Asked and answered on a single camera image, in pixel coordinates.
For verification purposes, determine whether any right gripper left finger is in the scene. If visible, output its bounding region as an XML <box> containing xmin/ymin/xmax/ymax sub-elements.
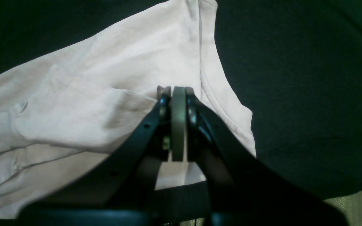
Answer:
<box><xmin>18</xmin><ymin>86</ymin><xmax>171</xmax><ymax>226</ymax></box>

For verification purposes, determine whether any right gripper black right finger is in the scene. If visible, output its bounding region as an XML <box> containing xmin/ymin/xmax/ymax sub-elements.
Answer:
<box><xmin>185</xmin><ymin>87</ymin><xmax>348</xmax><ymax>226</ymax></box>

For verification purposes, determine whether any pink T-shirt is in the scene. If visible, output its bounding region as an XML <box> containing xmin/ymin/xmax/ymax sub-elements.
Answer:
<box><xmin>0</xmin><ymin>0</ymin><xmax>256</xmax><ymax>219</ymax></box>

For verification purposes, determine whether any black table cloth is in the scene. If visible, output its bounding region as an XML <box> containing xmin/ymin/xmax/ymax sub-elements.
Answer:
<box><xmin>0</xmin><ymin>0</ymin><xmax>362</xmax><ymax>224</ymax></box>

